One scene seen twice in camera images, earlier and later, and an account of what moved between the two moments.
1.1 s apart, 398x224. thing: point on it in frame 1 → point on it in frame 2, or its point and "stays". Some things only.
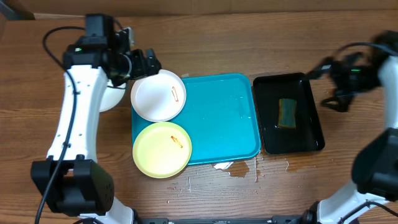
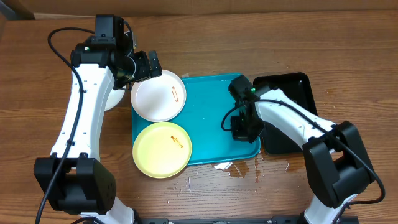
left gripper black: x=143 y=68 stays
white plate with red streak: x=158 y=98 stays
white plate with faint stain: x=112 y=96 stays
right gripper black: x=342 y=101 → x=242 y=134
